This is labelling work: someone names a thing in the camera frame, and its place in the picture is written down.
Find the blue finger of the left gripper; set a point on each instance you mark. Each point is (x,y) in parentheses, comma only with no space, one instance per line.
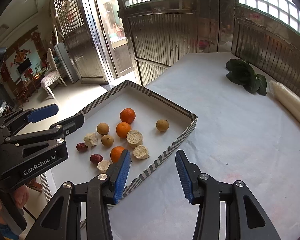
(20,118)

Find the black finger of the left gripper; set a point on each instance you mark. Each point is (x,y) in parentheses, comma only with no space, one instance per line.
(70,125)

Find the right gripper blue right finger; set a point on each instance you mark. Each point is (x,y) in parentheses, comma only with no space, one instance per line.
(245,217)

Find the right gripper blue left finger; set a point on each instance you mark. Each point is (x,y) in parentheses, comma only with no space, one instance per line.
(61,217)

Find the dark red jujube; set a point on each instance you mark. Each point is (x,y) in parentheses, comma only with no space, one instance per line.
(96,159)
(81,147)

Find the orange mandarin with stem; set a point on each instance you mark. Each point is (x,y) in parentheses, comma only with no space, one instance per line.
(123,129)

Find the large orange mandarin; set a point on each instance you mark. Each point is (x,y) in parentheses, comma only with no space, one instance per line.
(127,115)

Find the round beige sugarcane chunk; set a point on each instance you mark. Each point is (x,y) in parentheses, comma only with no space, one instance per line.
(134,138)

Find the tan longan with stem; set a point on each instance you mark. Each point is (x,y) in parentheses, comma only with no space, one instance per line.
(162,125)

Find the person's left hand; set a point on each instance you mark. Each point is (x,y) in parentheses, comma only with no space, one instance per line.
(10,206)

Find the tan longan right group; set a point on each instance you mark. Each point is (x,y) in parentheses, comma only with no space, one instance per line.
(107,140)

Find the white chair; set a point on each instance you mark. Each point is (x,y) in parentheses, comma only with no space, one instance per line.
(52,76)

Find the orange mandarin far right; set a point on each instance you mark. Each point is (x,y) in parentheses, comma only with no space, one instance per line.
(115,153)

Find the striped cardboard tray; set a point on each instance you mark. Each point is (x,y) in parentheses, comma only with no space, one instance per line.
(100,105)

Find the long white radish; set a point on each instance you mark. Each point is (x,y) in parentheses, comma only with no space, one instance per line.
(286,97)

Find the dark green leafy vegetable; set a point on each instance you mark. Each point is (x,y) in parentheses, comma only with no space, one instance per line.
(242,73)

